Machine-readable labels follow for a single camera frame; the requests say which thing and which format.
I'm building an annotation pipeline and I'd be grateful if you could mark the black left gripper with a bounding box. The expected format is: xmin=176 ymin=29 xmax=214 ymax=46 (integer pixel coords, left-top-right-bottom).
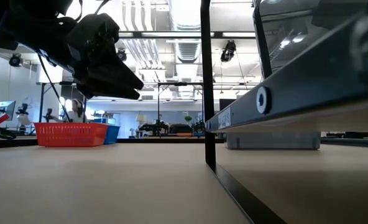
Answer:
xmin=66 ymin=12 xmax=144 ymax=101

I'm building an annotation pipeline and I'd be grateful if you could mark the grey translucent plastic basket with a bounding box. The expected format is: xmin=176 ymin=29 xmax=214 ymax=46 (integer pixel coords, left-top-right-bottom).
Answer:
xmin=226 ymin=131 xmax=322 ymax=151
xmin=252 ymin=0 xmax=368 ymax=80

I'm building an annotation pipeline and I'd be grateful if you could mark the white table lamp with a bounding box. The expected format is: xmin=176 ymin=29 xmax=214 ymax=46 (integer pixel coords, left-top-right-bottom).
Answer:
xmin=135 ymin=113 xmax=147 ymax=138

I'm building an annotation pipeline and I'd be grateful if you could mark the person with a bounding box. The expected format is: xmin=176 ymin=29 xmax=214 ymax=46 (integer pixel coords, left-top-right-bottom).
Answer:
xmin=59 ymin=98 xmax=87 ymax=124

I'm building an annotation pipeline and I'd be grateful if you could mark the blue plastic basket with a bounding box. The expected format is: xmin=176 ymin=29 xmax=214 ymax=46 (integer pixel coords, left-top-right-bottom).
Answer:
xmin=103 ymin=124 xmax=121 ymax=145

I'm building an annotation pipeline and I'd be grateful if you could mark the red plastic basket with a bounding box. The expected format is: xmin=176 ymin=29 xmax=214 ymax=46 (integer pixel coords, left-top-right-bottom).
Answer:
xmin=34 ymin=122 xmax=109 ymax=147

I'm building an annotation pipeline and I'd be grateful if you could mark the computer monitor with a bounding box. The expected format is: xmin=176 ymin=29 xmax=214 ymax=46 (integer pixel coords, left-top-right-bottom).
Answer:
xmin=0 ymin=100 xmax=17 ymax=123

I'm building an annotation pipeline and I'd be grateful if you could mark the black bent rod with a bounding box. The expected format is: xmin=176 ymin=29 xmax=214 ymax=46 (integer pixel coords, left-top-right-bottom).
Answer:
xmin=0 ymin=123 xmax=17 ymax=140

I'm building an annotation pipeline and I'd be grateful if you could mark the black ceiling-hung camera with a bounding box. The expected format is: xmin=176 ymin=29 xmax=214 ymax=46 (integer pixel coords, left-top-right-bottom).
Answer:
xmin=219 ymin=39 xmax=237 ymax=63
xmin=115 ymin=48 xmax=128 ymax=62
xmin=8 ymin=53 xmax=23 ymax=68

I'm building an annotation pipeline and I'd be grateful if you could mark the black background station frame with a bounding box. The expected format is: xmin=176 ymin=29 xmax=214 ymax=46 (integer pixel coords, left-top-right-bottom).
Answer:
xmin=157 ymin=81 xmax=204 ymax=134
xmin=35 ymin=80 xmax=89 ymax=124

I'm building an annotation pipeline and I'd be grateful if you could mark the long black hanging cable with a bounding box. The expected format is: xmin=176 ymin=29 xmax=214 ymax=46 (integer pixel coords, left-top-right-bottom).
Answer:
xmin=36 ymin=54 xmax=73 ymax=124

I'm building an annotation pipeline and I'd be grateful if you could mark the black overhead frame beam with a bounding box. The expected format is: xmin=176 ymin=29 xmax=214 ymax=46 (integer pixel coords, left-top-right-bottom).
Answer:
xmin=118 ymin=30 xmax=257 ymax=40

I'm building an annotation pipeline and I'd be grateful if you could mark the black aluminium table frame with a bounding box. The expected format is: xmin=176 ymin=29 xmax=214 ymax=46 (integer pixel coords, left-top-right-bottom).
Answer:
xmin=0 ymin=136 xmax=368 ymax=149

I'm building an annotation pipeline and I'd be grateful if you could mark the wooden shelf with black frame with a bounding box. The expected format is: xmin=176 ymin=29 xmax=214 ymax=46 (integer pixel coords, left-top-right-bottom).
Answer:
xmin=200 ymin=0 xmax=368 ymax=224

